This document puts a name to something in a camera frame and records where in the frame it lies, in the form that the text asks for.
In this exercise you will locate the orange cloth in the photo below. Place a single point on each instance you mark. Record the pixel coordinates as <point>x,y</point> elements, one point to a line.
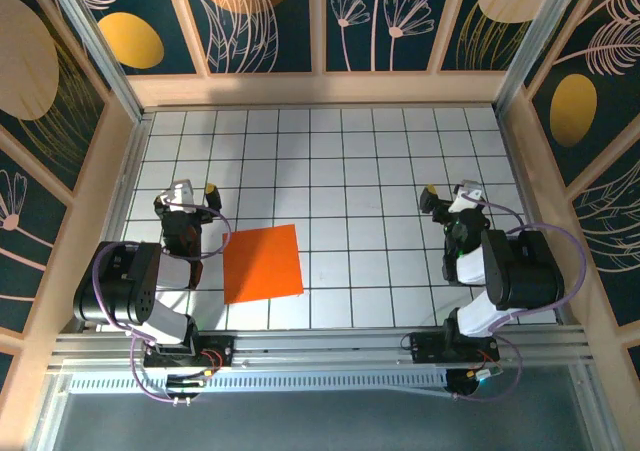
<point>262,266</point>

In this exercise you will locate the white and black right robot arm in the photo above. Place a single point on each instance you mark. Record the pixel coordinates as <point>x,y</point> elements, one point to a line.
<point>525,271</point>

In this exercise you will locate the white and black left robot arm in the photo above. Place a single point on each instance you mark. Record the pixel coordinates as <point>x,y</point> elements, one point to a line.
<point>120,281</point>

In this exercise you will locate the black controller box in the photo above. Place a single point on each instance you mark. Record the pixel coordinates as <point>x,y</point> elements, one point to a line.
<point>462,388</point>
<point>182,388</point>

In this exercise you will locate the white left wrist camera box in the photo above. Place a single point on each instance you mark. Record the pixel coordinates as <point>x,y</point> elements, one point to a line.
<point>181,191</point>

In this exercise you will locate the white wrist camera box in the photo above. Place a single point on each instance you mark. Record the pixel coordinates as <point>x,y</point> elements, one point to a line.
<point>181,191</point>
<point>467,193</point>

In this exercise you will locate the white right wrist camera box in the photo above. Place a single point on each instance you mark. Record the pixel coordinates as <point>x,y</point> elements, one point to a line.
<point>467,193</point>

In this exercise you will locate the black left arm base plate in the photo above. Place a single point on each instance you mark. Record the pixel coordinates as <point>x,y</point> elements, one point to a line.
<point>222,346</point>

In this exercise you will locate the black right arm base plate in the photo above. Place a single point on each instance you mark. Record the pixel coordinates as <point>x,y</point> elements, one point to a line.
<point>425,351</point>

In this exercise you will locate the aluminium corner post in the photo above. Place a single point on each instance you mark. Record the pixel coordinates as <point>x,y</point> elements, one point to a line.
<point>517,68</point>
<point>114,73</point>

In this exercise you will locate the long aluminium mounting rail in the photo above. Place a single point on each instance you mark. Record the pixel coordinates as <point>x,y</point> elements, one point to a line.
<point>325,348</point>

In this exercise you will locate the aluminium frame leg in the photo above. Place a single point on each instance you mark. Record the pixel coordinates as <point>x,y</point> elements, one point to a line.
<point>47,411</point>
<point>597,411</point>

